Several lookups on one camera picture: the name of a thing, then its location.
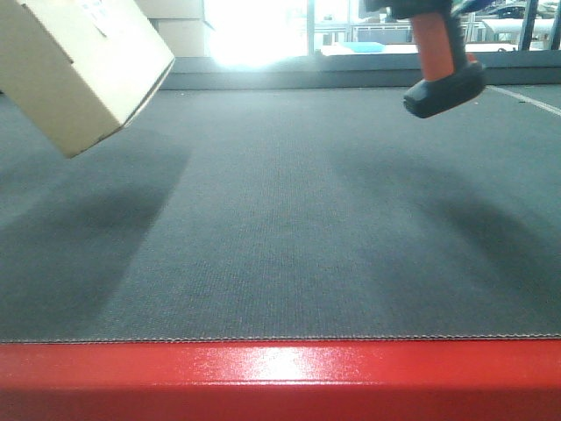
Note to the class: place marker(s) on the stacked cardboard boxes background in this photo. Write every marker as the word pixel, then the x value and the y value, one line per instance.
pixel 181 23

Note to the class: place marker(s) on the brown cardboard package box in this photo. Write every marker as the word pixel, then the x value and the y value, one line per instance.
pixel 77 86

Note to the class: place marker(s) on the red metal table edge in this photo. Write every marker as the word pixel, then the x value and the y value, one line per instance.
pixel 500 379

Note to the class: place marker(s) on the orange black barcode scanner gun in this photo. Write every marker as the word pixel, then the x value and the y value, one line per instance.
pixel 451 76

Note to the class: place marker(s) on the white barcode label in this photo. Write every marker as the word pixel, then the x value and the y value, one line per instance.
pixel 98 14

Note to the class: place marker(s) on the dark conveyor rear rail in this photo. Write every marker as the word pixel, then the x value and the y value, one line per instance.
pixel 354 71

